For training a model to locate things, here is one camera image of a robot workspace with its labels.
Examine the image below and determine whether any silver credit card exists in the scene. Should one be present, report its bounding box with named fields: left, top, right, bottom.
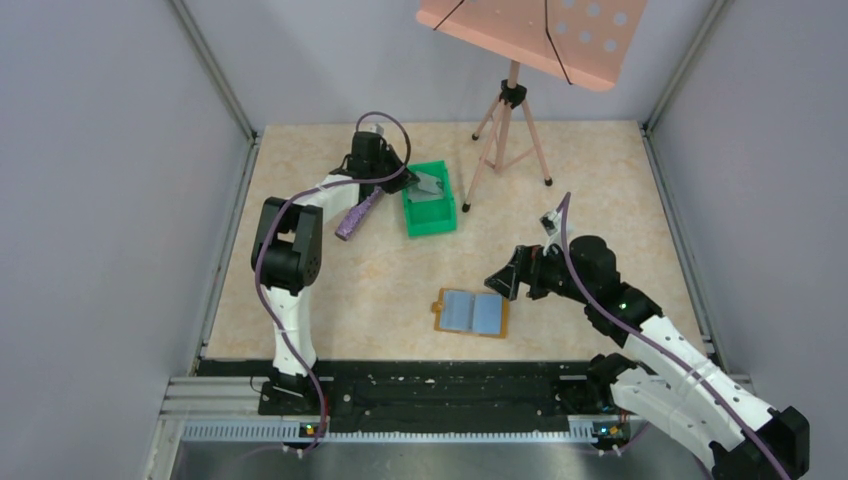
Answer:
left=407, top=171, right=445, bottom=202

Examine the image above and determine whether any yellow leather card holder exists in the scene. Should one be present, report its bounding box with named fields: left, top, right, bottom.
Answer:
left=430, top=288, right=509, bottom=339

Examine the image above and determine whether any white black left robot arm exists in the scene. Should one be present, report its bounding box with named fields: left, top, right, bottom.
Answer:
left=251, top=129, right=418, bottom=396

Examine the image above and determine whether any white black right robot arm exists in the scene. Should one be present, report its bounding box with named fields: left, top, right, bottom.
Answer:
left=484, top=235, right=810, bottom=479

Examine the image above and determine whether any silver VIP card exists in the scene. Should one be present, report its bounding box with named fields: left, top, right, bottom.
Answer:
left=407, top=178, right=445, bottom=203

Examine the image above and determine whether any green plastic bin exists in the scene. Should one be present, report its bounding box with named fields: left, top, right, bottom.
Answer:
left=402, top=160, right=458, bottom=238

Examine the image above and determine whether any purple glitter microphone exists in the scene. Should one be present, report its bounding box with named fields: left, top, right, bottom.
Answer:
left=335, top=187, right=385, bottom=241

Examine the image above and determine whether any pink music stand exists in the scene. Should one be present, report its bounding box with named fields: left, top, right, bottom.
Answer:
left=415, top=0, right=647, bottom=212

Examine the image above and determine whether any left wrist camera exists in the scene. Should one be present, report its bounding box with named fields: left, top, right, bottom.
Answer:
left=366, top=123, right=385, bottom=136

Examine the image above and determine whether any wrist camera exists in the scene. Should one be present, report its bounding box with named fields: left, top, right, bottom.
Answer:
left=540, top=209, right=562, bottom=237
left=366, top=123, right=385, bottom=136

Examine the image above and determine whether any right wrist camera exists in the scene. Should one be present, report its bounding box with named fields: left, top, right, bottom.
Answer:
left=540, top=209, right=562, bottom=237

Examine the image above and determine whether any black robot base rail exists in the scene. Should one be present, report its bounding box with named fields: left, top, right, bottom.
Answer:
left=158, top=357, right=757, bottom=455

